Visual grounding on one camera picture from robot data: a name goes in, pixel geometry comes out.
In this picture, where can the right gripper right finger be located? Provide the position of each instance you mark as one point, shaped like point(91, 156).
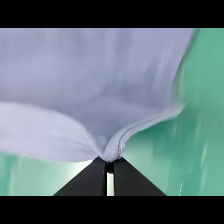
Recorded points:
point(133, 181)

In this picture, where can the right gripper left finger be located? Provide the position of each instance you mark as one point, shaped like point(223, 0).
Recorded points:
point(90, 181)

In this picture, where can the purple shirt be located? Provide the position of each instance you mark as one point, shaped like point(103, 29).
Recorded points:
point(93, 76)

